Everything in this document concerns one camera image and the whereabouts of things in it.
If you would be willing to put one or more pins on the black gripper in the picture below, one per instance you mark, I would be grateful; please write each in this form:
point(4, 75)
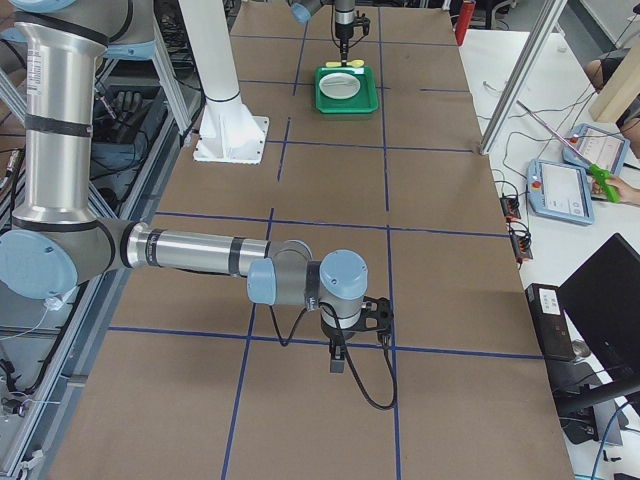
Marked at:
point(336, 332)
point(342, 30)

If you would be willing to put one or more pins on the metal reacher grabber tool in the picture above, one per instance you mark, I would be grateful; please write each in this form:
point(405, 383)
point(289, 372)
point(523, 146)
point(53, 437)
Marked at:
point(599, 174)

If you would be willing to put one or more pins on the person in black shirt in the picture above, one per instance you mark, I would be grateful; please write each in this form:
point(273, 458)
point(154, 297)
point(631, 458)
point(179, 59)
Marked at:
point(600, 71)

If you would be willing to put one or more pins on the teach pendant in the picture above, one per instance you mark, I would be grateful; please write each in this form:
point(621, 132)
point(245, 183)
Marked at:
point(559, 191)
point(607, 150)

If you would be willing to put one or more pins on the grey aluminium post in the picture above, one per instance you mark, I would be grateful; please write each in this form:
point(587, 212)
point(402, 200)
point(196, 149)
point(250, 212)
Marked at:
point(527, 59)

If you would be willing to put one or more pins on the person hand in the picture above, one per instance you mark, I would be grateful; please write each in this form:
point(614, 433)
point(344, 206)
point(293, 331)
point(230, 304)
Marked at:
point(627, 194)

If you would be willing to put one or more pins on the brown paper table cover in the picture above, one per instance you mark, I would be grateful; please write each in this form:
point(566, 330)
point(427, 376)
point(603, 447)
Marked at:
point(193, 382)

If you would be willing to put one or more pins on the white round plate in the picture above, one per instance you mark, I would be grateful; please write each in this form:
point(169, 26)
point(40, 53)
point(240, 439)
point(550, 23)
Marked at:
point(339, 85)

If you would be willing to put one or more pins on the teach pendant far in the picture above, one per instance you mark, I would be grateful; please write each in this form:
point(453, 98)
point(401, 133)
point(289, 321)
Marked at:
point(607, 150)

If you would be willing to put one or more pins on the aluminium frame rail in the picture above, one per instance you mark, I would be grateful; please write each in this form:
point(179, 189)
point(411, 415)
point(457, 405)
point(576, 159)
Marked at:
point(56, 243)

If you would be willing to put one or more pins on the teach pendant near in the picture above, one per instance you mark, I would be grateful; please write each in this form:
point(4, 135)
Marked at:
point(559, 191)

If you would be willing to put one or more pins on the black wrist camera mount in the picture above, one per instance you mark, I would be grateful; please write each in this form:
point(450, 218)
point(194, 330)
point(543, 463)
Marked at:
point(377, 316)
point(363, 22)

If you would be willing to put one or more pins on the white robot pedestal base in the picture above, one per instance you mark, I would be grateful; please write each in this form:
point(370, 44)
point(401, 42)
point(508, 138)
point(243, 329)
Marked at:
point(228, 132)

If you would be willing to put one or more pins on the yellow plastic spoon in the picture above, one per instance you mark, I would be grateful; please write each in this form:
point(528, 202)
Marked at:
point(357, 63)

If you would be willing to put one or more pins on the green plastic tray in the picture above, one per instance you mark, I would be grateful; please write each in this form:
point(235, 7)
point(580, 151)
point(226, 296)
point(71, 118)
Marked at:
point(364, 102)

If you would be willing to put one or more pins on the black monitor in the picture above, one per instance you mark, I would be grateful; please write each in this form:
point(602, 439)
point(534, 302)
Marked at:
point(601, 299)

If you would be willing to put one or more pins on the black desktop box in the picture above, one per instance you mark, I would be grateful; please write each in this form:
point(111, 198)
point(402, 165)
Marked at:
point(549, 322)

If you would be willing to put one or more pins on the red tube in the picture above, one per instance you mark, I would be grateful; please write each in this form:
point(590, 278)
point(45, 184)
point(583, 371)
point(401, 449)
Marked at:
point(465, 15)

